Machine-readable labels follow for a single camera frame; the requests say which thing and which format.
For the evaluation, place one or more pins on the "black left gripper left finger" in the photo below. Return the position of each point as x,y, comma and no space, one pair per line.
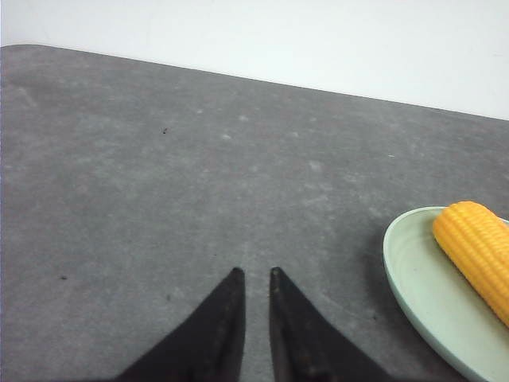
207,346

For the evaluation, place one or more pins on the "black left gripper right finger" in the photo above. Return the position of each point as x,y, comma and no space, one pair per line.
305,346

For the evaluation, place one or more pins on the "yellow corn cob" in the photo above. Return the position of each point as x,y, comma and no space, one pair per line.
476,241

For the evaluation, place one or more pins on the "light green plate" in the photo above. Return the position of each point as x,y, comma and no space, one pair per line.
439,302

